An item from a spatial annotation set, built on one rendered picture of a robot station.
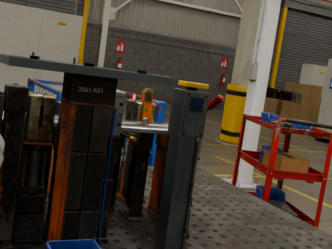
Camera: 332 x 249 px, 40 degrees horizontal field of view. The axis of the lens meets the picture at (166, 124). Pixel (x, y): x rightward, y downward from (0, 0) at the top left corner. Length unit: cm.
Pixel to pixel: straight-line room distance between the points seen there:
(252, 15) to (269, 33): 323
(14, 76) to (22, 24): 98
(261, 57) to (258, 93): 40
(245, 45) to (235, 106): 110
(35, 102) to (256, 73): 423
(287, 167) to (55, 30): 667
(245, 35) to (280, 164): 527
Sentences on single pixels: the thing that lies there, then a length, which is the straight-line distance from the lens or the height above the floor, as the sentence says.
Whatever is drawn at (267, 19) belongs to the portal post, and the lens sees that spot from 526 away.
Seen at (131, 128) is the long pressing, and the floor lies 100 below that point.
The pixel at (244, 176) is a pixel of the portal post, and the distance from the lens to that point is 535.
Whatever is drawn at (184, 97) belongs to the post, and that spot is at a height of 112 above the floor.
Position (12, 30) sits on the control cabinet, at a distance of 918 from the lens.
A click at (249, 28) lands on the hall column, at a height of 210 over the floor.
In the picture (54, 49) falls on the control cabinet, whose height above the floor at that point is 128.
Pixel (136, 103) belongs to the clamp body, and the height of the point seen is 105.
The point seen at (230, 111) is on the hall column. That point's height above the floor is 61.
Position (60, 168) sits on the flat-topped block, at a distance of 105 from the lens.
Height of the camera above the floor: 118
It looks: 7 degrees down
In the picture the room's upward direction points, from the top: 8 degrees clockwise
